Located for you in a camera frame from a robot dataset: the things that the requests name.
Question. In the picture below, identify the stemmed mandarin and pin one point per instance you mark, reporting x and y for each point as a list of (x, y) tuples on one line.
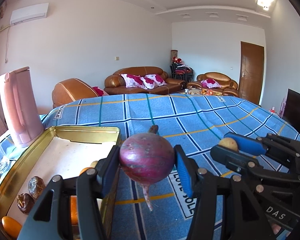
[(73, 210)]

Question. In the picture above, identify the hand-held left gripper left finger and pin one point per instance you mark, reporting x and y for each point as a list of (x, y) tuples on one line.
[(110, 170)]

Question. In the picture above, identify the red plush decoration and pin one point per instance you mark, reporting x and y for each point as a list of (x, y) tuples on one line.
[(176, 60)]

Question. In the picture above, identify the black television screen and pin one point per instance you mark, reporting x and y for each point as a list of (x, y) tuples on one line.
[(293, 110)]

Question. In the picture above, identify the cluttered coffee table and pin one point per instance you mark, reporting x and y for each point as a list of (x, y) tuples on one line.
[(202, 92)]

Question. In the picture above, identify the white air conditioner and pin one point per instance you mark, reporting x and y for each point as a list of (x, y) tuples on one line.
[(28, 13)]

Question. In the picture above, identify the purple radish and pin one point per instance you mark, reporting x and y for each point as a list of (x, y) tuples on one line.
[(147, 158)]

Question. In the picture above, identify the blue plaid tablecloth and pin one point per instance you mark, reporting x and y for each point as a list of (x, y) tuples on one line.
[(165, 115)]

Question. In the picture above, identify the brown leather three-seat sofa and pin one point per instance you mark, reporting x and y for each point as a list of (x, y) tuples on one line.
[(115, 80)]

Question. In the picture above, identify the stacked dark chairs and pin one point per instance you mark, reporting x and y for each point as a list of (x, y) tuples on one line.
[(181, 71)]

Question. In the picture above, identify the small smooth orange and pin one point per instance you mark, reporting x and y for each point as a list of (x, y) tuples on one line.
[(84, 171)]

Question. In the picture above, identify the rounded brown leather armchair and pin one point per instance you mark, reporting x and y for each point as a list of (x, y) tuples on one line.
[(70, 90)]

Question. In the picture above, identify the person's right hand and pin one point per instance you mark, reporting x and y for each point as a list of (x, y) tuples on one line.
[(276, 228)]

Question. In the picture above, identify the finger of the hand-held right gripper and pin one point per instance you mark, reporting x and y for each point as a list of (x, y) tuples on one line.
[(250, 145), (230, 158)]

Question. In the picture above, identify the brown wooden door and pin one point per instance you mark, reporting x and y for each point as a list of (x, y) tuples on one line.
[(251, 72)]

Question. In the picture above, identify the clear drinking glass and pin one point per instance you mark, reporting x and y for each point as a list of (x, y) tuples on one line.
[(0, 157)]

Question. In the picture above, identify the wide brown leather armchair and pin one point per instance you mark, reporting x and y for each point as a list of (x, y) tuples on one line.
[(230, 85)]

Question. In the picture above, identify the small yellowish potato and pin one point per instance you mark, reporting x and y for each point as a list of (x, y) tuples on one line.
[(228, 143)]

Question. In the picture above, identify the tall brown vase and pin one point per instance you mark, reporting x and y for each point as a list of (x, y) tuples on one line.
[(173, 53)]

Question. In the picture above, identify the gold tin box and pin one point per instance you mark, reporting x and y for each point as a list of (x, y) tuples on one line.
[(65, 152)]

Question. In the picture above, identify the pink electric kettle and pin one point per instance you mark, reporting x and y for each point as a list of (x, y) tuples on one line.
[(22, 110)]

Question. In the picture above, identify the floral pillow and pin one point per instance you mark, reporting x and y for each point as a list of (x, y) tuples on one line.
[(131, 80), (98, 90), (211, 83), (158, 78), (148, 83)]

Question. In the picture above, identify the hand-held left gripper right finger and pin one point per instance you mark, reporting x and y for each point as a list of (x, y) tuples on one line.
[(182, 170)]

